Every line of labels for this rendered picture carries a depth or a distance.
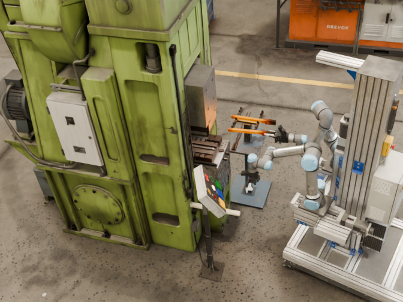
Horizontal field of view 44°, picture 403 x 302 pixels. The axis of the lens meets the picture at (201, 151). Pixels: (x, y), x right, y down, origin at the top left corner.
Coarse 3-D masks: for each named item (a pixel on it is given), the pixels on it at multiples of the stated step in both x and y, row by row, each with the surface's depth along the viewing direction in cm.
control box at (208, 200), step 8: (200, 168) 391; (200, 176) 385; (208, 176) 393; (200, 184) 380; (208, 184) 384; (200, 192) 374; (208, 192) 374; (216, 192) 390; (200, 200) 372; (208, 200) 373; (216, 200) 380; (208, 208) 378; (216, 208) 379; (216, 216) 386
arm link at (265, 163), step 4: (264, 156) 385; (268, 156) 385; (260, 160) 382; (264, 160) 382; (268, 160) 382; (260, 164) 381; (264, 164) 380; (268, 164) 379; (272, 164) 384; (264, 168) 381; (268, 168) 380
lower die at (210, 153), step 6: (204, 144) 442; (210, 144) 442; (216, 144) 442; (198, 150) 438; (204, 150) 437; (210, 150) 437; (216, 150) 443; (198, 156) 434; (204, 156) 433; (210, 156) 432
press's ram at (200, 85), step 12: (192, 72) 391; (204, 72) 389; (192, 84) 378; (204, 84) 378; (192, 96) 384; (204, 96) 383; (192, 108) 392; (204, 108) 388; (192, 120) 401; (204, 120) 396
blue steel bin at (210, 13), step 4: (208, 0) 791; (212, 0) 807; (208, 4) 789; (212, 4) 811; (208, 8) 784; (212, 8) 816; (208, 12) 791; (212, 12) 817; (208, 16) 794; (212, 16) 825; (208, 20) 791; (208, 24) 791
